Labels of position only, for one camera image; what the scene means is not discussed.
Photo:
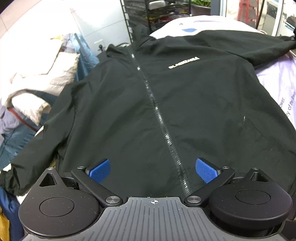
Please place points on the potted green plant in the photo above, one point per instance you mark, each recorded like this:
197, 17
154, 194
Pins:
201, 9

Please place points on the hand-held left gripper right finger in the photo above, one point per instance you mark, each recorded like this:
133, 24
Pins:
205, 170

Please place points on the grey blue cloth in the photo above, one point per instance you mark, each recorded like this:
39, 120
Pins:
4, 118

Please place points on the beige quilted jacket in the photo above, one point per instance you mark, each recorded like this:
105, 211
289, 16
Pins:
34, 69

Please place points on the black hooded zip jacket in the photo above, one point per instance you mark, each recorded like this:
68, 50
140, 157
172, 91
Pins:
185, 104

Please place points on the lilac floral bed sheet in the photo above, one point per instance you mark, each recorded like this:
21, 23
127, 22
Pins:
272, 78

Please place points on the red metal frame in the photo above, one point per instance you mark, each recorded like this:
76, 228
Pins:
245, 9

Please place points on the mustard yellow garment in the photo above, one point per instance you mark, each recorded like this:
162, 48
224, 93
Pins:
2, 222

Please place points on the navy blue garment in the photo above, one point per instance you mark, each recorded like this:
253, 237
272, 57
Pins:
8, 201

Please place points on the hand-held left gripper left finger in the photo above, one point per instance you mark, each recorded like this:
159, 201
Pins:
100, 171

